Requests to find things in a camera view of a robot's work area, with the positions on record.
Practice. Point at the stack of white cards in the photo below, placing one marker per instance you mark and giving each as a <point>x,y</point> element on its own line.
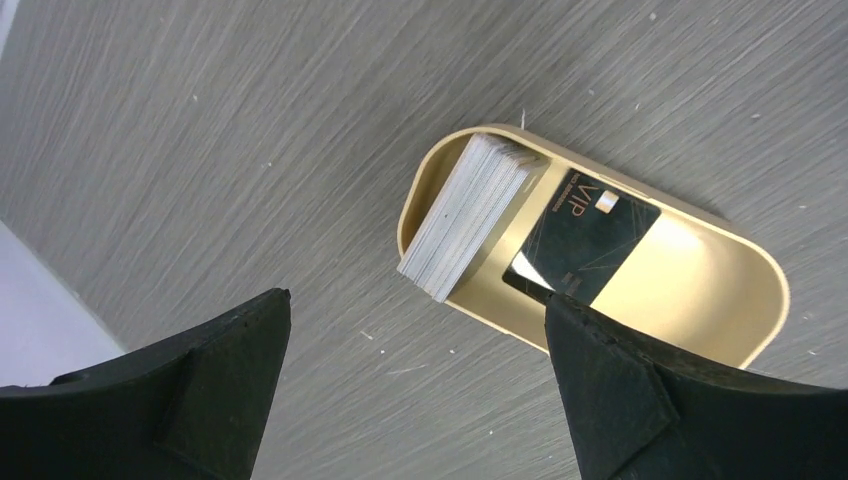
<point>489,173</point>

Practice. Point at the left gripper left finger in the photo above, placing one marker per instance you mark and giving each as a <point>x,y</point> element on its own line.
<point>192,406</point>

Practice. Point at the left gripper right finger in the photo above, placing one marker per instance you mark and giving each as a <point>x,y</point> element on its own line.
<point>640,408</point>

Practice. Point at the gold oval tray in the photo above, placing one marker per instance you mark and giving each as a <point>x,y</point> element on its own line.
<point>693,281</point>

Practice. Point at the black VIP credit card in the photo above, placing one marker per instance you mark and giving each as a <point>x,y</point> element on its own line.
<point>581,239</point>

